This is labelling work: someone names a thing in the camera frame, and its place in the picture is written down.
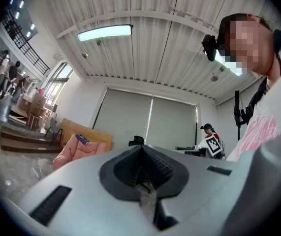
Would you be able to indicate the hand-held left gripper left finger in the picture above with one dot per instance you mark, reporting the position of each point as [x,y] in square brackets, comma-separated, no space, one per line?
[81,185]

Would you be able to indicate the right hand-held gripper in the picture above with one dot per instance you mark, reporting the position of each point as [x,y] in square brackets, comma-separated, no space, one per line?
[214,145]

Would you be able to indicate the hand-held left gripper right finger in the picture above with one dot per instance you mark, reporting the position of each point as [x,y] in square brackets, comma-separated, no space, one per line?
[204,193]

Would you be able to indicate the pink sofa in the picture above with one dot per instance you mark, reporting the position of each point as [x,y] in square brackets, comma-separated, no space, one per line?
[81,152]

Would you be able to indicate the blue book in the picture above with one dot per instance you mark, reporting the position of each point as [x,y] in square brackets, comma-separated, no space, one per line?
[82,138]

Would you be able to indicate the black chest harness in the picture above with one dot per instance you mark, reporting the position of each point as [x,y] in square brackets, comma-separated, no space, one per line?
[239,113]

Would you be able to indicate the grey roller blind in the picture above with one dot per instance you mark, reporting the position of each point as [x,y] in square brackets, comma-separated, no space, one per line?
[172,124]
[123,117]

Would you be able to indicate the grey chair black legs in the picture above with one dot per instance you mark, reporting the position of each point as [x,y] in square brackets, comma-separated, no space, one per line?
[54,128]

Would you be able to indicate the round ceiling detector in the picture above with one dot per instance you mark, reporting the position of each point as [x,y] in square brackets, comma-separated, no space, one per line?
[85,55]
[214,77]

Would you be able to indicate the wooden steps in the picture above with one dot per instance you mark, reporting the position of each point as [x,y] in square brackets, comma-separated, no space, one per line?
[27,141]

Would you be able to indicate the black office chair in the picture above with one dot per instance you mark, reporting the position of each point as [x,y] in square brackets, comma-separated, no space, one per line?
[136,141]

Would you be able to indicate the long ceiling light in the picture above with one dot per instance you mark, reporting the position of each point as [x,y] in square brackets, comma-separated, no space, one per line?
[236,71]
[105,32]

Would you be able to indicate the white printed t-shirt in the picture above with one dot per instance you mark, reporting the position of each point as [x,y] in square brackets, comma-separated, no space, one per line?
[278,102]

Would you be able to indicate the light wooden stool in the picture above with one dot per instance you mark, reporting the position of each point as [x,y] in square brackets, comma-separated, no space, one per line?
[35,120]

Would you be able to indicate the cardboard box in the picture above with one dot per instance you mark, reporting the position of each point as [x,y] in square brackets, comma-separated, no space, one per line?
[39,103]

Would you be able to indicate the person's head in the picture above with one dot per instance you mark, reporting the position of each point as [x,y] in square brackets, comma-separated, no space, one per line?
[265,58]

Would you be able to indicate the tall glass window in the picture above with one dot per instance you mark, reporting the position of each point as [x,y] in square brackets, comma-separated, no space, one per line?
[56,87]

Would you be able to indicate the black cap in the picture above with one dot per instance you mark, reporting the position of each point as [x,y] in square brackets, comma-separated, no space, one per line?
[225,26]

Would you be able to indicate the black balcony railing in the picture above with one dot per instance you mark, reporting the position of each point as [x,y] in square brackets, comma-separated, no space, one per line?
[29,49]

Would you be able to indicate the black head camera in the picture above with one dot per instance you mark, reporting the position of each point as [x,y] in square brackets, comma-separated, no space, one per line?
[210,47]

